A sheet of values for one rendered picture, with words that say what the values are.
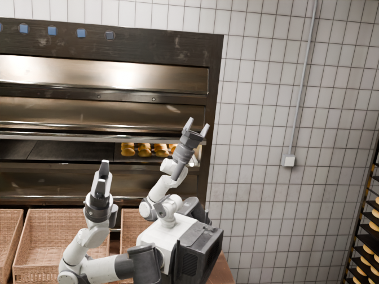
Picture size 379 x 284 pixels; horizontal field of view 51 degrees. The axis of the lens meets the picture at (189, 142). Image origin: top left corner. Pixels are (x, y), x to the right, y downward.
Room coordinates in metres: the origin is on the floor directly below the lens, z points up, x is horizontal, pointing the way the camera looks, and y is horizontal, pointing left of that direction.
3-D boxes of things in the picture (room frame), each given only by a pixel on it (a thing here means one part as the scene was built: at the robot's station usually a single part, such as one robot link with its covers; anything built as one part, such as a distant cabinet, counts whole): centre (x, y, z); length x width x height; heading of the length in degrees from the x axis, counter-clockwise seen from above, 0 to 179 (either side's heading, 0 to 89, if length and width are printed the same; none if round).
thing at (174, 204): (1.42, 0.06, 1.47); 0.10 x 0.07 x 0.09; 156
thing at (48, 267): (2.19, 0.74, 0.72); 0.56 x 0.49 x 0.28; 101
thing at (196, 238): (1.39, 0.00, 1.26); 0.34 x 0.30 x 0.36; 156
